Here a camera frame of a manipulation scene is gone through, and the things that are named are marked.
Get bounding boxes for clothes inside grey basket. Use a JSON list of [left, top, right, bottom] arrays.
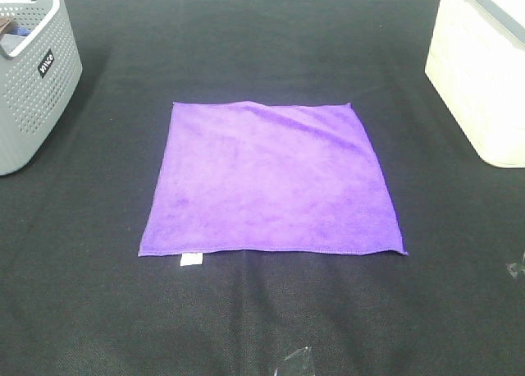
[[1, 17, 30, 53]]

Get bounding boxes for grey perforated laundry basket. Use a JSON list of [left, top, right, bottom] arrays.
[[1, 0, 82, 175]]

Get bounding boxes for clear tape piece right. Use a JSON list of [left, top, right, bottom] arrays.
[[506, 254, 525, 279]]

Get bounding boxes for white storage box with lid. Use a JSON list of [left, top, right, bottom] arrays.
[[425, 0, 524, 168]]

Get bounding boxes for purple microfiber towel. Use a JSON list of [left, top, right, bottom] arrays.
[[139, 101, 406, 257]]

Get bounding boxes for clear tape strip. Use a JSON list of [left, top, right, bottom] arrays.
[[273, 346, 315, 376]]

